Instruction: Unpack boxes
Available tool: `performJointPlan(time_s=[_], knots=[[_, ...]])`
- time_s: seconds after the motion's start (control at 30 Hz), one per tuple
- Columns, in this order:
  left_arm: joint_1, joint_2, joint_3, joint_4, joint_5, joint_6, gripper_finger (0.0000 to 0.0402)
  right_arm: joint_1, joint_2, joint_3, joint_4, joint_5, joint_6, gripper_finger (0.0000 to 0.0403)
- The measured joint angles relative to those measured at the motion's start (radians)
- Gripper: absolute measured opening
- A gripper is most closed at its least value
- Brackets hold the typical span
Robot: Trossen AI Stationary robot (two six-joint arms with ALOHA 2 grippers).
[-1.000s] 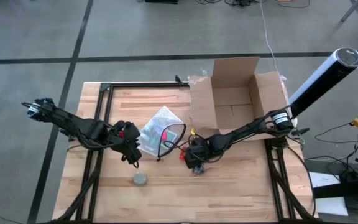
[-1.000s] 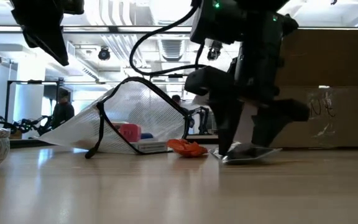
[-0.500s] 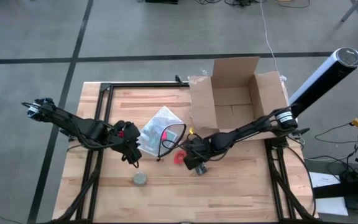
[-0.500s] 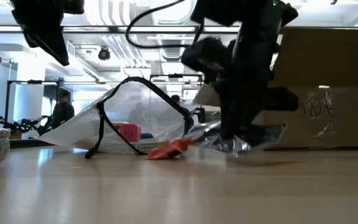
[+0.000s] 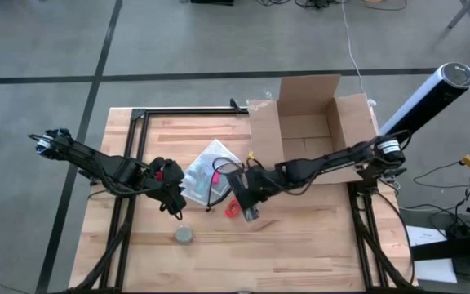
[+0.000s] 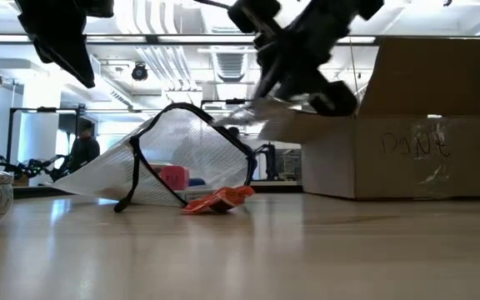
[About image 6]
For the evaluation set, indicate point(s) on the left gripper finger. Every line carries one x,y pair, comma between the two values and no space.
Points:
65,46

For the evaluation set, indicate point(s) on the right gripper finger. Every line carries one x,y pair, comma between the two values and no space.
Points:
272,75
300,85

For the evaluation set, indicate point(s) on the taped brown cardboard box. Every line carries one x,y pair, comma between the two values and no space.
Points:
390,166

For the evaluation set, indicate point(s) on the blue toothpaste tube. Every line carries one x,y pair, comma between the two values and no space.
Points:
197,182

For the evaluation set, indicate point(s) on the orange Reese's candy bag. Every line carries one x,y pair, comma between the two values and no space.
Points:
223,200

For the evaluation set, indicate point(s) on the grey mesh zipper pouch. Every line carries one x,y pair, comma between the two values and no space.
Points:
111,175

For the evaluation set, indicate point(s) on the pink item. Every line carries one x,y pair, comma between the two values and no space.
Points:
175,177

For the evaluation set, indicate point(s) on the person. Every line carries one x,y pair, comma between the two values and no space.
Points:
233,131
83,150

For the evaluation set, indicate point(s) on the small background cardboard box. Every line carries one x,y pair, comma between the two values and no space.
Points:
20,181

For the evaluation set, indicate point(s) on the black background rig frame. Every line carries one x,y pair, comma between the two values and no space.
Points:
10,133
223,101

